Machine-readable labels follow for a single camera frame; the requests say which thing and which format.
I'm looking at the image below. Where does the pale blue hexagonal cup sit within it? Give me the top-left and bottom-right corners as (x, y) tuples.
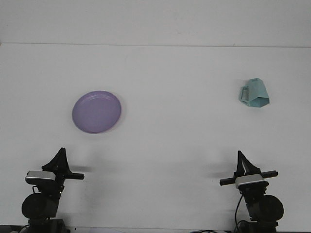
(238, 77), (271, 108)

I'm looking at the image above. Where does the pale purple round plate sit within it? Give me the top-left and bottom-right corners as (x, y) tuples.
(71, 90), (122, 134)

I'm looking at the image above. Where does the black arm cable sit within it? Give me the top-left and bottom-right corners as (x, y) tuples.
(234, 193), (244, 230)

